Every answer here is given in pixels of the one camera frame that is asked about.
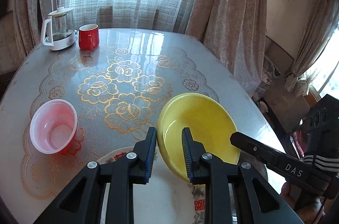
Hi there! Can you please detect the yellow plastic bowl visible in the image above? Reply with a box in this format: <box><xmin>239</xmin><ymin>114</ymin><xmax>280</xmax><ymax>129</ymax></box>
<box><xmin>156</xmin><ymin>93</ymin><xmax>240</xmax><ymax>182</ymax></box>

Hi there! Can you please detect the white patterned deep plate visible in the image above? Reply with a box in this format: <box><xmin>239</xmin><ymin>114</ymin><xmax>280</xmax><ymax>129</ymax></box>
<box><xmin>95</xmin><ymin>146</ymin><xmax>235</xmax><ymax>224</ymax></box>

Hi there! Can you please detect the red plastic bowl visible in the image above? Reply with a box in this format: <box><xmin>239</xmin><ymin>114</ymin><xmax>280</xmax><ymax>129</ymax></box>
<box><xmin>29</xmin><ymin>99</ymin><xmax>78</xmax><ymax>155</ymax></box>

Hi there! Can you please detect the stainless steel bowl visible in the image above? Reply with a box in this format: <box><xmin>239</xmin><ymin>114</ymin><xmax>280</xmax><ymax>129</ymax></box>
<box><xmin>232</xmin><ymin>152</ymin><xmax>279</xmax><ymax>223</ymax></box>

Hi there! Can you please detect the right hand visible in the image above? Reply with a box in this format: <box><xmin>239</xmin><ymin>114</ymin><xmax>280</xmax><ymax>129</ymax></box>
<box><xmin>280</xmin><ymin>182</ymin><xmax>324</xmax><ymax>223</ymax></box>

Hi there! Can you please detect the lace table mat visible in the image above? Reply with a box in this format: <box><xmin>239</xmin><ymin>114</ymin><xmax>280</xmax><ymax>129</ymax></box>
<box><xmin>21</xmin><ymin>43</ymin><xmax>218</xmax><ymax>200</ymax></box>

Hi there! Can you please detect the red mug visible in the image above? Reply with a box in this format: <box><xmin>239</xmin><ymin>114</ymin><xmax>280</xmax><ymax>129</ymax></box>
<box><xmin>79</xmin><ymin>24</ymin><xmax>99</xmax><ymax>51</ymax></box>

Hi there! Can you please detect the right brown curtain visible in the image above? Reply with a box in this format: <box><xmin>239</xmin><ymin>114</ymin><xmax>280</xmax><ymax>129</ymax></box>
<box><xmin>186</xmin><ymin>0</ymin><xmax>267</xmax><ymax>97</ymax></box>

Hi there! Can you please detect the white glass kettle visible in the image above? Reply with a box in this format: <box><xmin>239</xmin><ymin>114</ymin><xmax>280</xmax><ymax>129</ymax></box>
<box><xmin>40</xmin><ymin>7</ymin><xmax>76</xmax><ymax>51</ymax></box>

